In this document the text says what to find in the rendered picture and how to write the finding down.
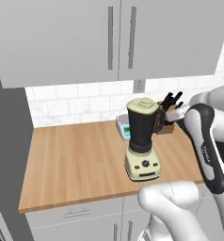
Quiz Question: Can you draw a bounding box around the grey base cupboard handle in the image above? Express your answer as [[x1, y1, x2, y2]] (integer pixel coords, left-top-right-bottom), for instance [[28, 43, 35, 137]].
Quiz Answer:
[[126, 220, 134, 241], [112, 222, 119, 241]]

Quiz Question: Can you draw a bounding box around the cream and black blender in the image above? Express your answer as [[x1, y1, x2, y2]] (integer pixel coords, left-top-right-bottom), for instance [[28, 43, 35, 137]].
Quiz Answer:
[[123, 97, 167, 183]]

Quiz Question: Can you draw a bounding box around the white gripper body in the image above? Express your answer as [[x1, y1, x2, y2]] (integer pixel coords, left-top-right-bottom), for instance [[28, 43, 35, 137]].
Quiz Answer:
[[164, 104, 191, 123]]

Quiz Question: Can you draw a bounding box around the grey bar cupboard handle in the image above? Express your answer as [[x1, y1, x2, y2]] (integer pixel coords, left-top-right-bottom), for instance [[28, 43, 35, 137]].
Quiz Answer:
[[127, 6, 137, 70], [107, 6, 115, 71]]

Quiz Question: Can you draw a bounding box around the tall grey fridge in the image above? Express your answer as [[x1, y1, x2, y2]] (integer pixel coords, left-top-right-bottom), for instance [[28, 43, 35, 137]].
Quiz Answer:
[[0, 51, 35, 241]]

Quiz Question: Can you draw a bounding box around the grey drawer handle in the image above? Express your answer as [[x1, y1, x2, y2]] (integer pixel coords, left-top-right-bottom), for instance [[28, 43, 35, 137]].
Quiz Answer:
[[63, 208, 90, 219]]

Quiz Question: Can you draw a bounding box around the grey wall cupboard door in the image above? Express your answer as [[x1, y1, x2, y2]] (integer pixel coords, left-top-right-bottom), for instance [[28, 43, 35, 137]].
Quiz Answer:
[[0, 0, 121, 89], [118, 0, 224, 81]]

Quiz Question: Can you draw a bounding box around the wooden knife block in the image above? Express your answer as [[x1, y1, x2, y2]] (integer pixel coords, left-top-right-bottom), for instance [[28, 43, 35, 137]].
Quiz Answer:
[[155, 101, 187, 136]]

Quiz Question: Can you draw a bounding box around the grey wall outlet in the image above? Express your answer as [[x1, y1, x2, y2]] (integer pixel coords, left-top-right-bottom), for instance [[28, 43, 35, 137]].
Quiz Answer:
[[132, 78, 147, 94]]

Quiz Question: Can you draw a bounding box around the grey drawer front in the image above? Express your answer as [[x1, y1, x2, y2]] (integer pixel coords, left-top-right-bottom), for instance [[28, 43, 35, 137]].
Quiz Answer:
[[24, 197, 124, 231]]

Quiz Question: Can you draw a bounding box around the grey kitchen scale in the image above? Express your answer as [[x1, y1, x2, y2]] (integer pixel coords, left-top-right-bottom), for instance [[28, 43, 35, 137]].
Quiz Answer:
[[115, 113, 133, 142]]

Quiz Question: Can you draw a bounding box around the cream blender lid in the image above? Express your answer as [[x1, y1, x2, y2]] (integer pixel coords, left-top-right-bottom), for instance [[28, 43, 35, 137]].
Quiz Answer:
[[126, 97, 159, 116]]

